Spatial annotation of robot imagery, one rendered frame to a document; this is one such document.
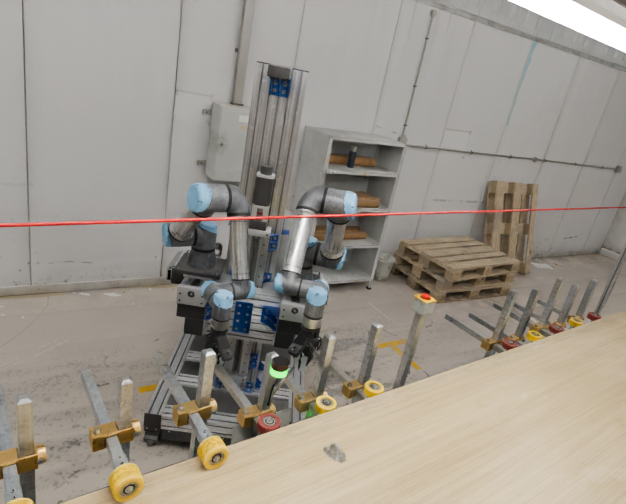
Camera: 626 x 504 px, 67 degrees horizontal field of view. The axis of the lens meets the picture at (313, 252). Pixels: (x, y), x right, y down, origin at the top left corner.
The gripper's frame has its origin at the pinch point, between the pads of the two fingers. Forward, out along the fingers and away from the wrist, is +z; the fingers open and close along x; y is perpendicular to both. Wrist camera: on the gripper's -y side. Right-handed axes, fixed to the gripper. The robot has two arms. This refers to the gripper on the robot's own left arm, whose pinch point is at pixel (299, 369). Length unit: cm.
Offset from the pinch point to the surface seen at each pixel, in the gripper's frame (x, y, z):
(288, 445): -20.1, -32.6, 2.8
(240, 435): 3.6, -27.0, 18.5
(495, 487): -80, 2, 3
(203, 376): 7, -47, -17
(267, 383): -1.8, -23.5, -6.6
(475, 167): 72, 458, -35
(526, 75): 56, 493, -148
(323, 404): -17.3, -7.1, 2.5
